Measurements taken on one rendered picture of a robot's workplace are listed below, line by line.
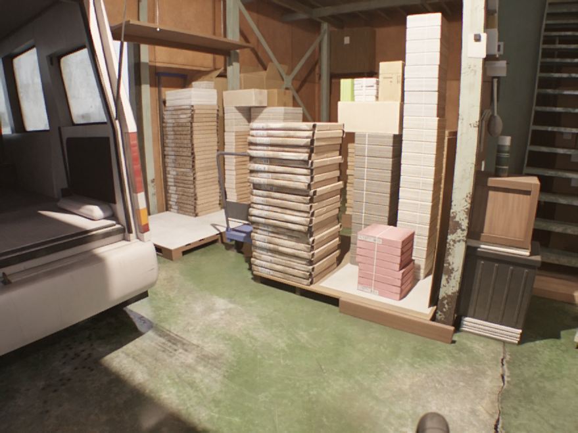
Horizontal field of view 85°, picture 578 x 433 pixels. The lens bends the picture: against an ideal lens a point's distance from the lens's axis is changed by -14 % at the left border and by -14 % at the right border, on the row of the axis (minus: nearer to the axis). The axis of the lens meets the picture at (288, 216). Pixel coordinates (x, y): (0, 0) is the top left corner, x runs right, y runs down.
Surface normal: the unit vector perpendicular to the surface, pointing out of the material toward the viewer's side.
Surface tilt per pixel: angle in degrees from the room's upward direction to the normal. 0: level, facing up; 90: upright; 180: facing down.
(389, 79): 89
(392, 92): 90
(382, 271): 90
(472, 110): 90
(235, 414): 0
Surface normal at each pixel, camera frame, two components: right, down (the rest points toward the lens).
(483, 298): -0.57, 0.22
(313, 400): 0.00, -0.97
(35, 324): 0.83, 0.21
